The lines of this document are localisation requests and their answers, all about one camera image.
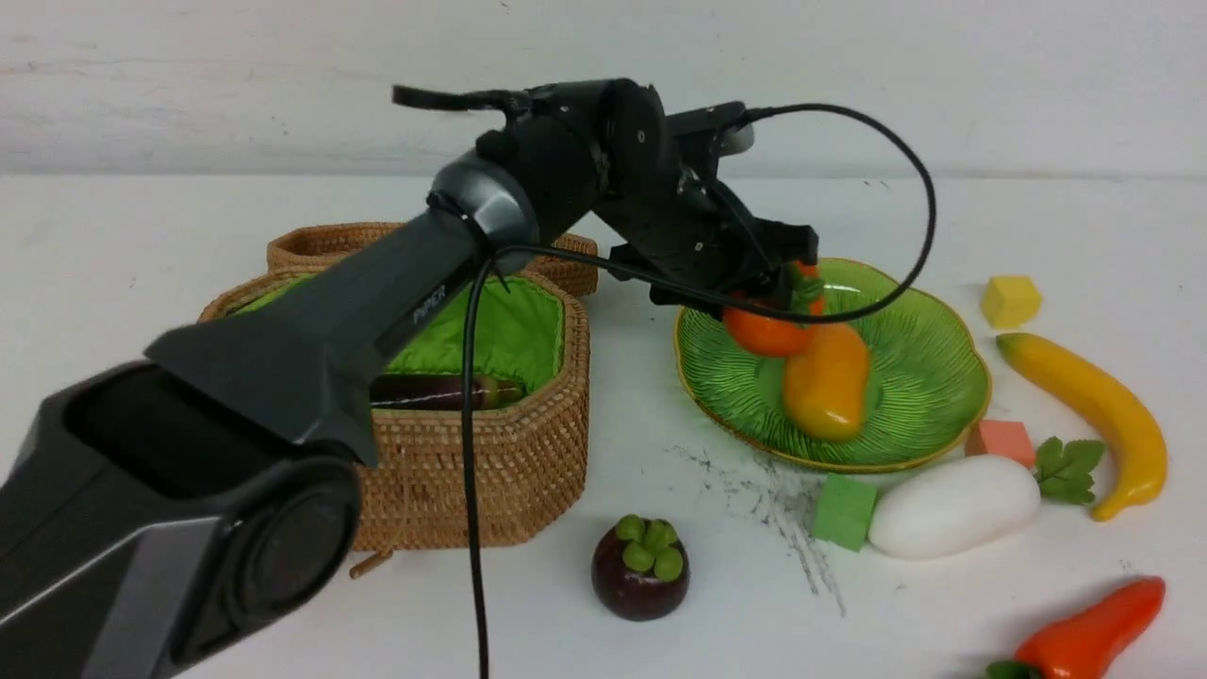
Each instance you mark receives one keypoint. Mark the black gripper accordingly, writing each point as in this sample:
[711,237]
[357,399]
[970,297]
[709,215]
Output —
[678,220]

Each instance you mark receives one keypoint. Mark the orange toy persimmon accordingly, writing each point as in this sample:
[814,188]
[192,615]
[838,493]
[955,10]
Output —
[770,338]

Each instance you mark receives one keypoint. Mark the yellow orange toy mango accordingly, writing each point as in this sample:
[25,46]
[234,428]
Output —
[824,388]

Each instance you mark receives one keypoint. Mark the purple toy eggplant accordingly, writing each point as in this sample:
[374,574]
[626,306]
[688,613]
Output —
[442,392]

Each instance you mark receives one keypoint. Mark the dark purple toy mangosteen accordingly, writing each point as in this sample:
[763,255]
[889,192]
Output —
[640,569]

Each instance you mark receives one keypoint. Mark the white toy radish with leaves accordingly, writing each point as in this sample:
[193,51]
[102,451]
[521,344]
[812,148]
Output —
[970,502]

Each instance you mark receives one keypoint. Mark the yellow toy banana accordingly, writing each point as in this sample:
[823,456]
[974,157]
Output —
[1125,424]

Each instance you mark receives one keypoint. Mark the orange toy carrot with leaves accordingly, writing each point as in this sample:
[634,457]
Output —
[1086,644]

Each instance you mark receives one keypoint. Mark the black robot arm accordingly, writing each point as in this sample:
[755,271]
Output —
[170,508]

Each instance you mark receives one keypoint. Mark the woven wicker basket green lining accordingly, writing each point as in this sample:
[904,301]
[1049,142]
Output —
[530,457]

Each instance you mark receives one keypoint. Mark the green ribbed glass plate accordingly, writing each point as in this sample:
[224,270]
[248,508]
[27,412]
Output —
[928,386]

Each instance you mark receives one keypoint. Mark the green foam cube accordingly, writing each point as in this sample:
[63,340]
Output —
[844,510]

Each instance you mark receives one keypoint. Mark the yellow foam cube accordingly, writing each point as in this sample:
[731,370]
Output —
[1010,301]

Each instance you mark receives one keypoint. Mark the woven wicker basket lid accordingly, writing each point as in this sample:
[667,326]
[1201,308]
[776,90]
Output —
[319,246]

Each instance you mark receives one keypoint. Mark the orange foam cube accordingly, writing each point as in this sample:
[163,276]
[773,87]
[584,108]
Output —
[1007,439]

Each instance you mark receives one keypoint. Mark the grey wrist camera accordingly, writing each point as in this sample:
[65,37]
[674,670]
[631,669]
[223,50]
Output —
[732,140]

